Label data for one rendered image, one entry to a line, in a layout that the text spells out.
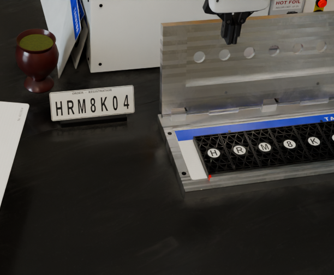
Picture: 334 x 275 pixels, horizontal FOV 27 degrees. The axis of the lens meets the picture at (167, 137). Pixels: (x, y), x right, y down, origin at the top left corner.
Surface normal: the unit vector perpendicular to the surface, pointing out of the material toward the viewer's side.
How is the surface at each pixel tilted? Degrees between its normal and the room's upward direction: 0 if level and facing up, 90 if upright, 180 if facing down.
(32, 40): 0
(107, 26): 90
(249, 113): 0
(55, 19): 63
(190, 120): 0
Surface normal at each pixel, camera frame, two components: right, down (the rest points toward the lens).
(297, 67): 0.25, 0.47
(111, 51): 0.24, 0.67
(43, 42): 0.07, -0.73
